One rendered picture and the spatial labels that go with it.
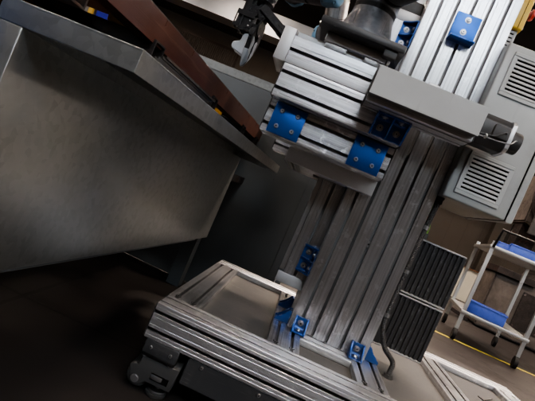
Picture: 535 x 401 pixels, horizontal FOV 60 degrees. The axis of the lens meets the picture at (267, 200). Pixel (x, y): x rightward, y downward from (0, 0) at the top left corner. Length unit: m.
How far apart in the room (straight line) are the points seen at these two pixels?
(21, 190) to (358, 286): 0.96
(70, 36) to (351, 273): 1.03
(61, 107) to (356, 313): 1.00
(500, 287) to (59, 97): 6.21
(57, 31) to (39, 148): 0.20
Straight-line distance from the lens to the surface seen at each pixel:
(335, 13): 1.86
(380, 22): 1.30
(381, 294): 1.43
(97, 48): 0.62
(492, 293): 6.60
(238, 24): 1.46
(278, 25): 1.46
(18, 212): 0.80
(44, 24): 0.66
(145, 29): 0.99
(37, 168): 0.79
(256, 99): 2.27
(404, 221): 1.41
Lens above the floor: 0.59
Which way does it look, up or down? 2 degrees down
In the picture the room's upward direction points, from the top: 23 degrees clockwise
